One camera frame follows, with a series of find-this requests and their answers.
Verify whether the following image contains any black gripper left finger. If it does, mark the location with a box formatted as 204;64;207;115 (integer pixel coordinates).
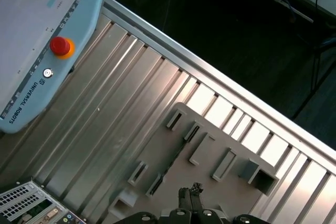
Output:
112;187;194;224

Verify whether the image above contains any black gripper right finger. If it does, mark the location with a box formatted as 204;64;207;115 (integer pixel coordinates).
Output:
191;183;265;224

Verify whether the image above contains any grey plastic parts rack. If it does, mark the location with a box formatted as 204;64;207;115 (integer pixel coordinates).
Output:
107;102;280;224

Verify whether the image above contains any black metal stand leg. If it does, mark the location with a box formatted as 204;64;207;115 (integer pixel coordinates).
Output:
291;35;336;120

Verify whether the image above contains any black open PC case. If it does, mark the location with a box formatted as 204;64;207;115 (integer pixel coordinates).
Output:
0;178;89;224

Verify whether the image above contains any white power strip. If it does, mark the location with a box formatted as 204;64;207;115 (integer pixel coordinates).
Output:
270;0;314;24

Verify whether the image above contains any pale blue teach pendant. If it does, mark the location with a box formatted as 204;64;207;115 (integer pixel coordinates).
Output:
0;0;103;134

